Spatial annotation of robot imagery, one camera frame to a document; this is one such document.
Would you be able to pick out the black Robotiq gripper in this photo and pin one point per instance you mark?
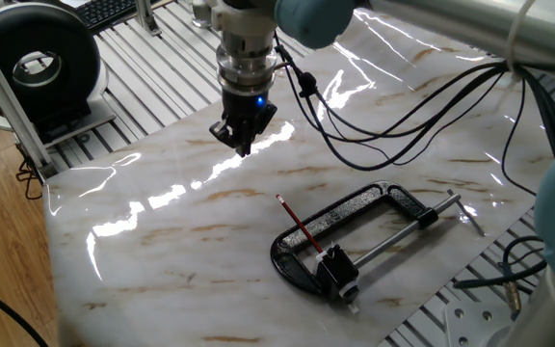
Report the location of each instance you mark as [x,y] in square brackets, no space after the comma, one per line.
[246,111]

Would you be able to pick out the red pencil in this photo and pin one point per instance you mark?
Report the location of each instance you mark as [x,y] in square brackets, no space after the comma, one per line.
[299,222]

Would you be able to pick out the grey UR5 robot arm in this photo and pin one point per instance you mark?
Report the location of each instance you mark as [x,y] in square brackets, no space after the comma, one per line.
[451,24]

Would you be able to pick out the black and white pencil sharpener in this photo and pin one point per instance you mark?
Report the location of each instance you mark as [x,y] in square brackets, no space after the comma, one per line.
[337,272]

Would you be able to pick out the white wrist adapter box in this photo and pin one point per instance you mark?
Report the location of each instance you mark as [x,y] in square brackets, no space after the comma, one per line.
[229,19]

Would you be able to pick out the clear glass jar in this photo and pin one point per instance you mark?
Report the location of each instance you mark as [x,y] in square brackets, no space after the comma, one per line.
[201,12]

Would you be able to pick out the black C-clamp with steel screw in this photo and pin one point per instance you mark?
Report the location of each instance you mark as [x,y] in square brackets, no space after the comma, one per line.
[354,202]

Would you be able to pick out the white marble pattern sheet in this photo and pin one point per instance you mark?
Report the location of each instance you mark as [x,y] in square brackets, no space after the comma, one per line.
[210,265]

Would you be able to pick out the black computer keyboard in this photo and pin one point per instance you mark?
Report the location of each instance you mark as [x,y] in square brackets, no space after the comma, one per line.
[104,12]

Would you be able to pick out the small aluminium upright bracket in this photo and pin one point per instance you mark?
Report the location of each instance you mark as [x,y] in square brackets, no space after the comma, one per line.
[148,19]

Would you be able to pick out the aluminium frame beam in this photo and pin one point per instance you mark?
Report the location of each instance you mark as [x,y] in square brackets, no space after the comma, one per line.
[7,101]

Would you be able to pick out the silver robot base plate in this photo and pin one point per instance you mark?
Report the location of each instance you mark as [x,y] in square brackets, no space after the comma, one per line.
[470,323]

